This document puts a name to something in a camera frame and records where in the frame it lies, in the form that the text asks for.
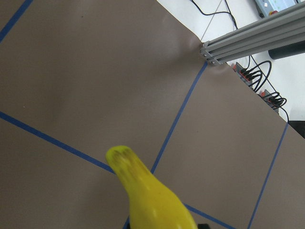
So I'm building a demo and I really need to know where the brown paper table mat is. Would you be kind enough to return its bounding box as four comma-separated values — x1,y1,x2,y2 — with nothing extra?
0,0,305,229

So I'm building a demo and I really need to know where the right red USB hub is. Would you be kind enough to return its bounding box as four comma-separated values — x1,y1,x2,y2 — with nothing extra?
259,89,287,110

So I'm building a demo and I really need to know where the left teach pendant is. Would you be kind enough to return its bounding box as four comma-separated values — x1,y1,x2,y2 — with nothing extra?
254,0,304,18

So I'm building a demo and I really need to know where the aluminium frame post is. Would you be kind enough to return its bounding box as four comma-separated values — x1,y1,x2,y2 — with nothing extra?
199,2,305,66

